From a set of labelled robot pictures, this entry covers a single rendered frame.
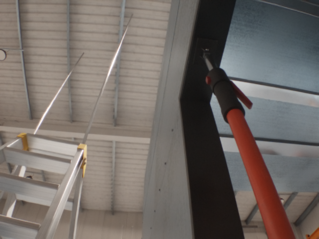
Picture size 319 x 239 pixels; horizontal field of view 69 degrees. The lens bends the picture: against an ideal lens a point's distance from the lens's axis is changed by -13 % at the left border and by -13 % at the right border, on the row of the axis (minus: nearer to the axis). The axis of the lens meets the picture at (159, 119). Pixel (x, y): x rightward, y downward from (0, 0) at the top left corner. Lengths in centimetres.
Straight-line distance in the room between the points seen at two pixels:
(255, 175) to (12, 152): 98
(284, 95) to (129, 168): 828
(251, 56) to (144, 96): 620
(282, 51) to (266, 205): 178
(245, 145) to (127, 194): 1073
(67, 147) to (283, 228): 114
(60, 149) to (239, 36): 137
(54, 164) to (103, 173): 912
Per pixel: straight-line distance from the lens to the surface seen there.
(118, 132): 830
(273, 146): 253
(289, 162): 283
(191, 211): 55
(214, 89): 59
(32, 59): 803
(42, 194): 94
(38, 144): 139
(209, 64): 69
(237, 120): 47
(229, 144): 236
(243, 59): 198
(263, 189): 37
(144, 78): 767
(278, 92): 218
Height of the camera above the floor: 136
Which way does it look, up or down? 54 degrees up
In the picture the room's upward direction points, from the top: straight up
